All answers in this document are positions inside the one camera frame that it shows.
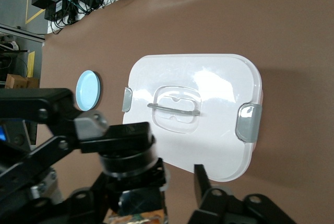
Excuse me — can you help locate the brown cardboard box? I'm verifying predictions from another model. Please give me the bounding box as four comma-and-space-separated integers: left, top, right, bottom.
5, 74, 28, 89
26, 77, 40, 89

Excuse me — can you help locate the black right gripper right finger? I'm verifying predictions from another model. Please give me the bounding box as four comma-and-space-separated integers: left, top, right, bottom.
187, 163, 297, 224

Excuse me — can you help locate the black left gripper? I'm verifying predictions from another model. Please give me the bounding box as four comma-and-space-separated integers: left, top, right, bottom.
0, 87, 80, 210

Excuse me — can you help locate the brown table mat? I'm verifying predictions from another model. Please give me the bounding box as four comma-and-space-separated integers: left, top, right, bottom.
36, 0, 334, 224

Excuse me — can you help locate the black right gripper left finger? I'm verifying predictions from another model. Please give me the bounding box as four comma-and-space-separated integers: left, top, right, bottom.
46, 173, 117, 224

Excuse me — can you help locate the light blue round plate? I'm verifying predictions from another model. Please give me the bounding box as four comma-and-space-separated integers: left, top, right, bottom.
75, 69, 102, 112

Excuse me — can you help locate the aluminium frame bar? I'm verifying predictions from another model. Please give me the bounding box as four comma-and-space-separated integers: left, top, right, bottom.
0, 22, 46, 43

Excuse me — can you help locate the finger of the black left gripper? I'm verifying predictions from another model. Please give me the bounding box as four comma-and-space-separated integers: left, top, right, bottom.
36, 104, 157, 155

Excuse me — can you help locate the white lidded storage box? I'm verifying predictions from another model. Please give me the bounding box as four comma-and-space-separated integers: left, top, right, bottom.
122, 53, 264, 182

